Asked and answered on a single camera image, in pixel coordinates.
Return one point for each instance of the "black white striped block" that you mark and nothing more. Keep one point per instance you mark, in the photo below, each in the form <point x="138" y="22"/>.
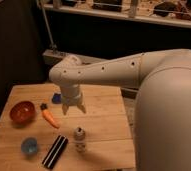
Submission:
<point x="55" y="152"/>

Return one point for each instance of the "small blue bowl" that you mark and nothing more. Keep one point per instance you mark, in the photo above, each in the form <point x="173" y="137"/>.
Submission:
<point x="29" y="146"/>

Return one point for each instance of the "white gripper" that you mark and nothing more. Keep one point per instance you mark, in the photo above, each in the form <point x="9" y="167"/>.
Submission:
<point x="72" y="96"/>

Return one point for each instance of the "wooden table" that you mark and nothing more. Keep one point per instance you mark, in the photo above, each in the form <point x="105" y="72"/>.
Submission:
<point x="108" y="139"/>

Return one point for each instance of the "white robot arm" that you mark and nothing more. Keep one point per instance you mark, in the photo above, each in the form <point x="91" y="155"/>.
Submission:
<point x="162" y="116"/>

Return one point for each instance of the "small clear bottle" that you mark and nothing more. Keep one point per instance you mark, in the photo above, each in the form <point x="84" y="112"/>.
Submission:
<point x="79" y="139"/>

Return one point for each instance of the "orange toy carrot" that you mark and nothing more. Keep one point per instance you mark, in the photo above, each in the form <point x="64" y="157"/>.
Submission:
<point x="47" y="115"/>

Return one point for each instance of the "red bowl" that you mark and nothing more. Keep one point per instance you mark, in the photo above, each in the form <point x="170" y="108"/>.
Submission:
<point x="22" y="112"/>

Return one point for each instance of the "blue small object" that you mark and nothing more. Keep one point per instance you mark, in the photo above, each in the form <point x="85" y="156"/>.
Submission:
<point x="56" y="99"/>

